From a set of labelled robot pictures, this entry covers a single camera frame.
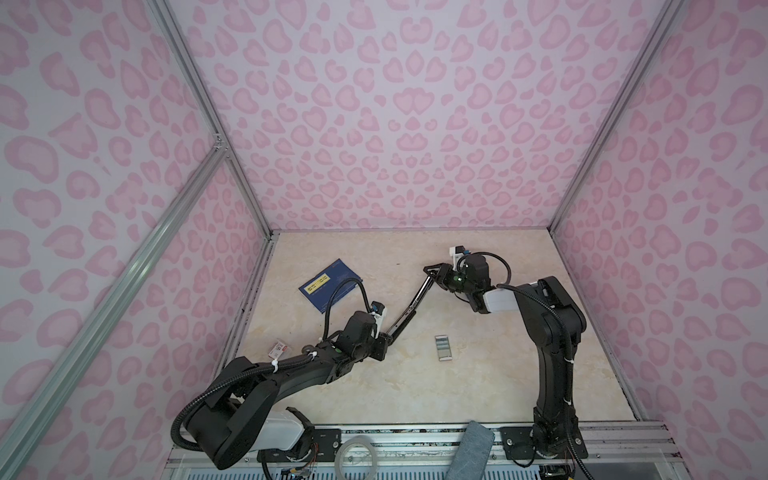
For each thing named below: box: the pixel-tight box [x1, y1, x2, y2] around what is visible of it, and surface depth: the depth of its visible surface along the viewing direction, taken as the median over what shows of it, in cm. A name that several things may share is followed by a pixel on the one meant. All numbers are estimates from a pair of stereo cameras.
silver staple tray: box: [435, 335, 453, 361], surface depth 91 cm
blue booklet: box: [298, 258, 363, 314], surface depth 105 cm
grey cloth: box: [445, 420, 495, 480], surface depth 71 cm
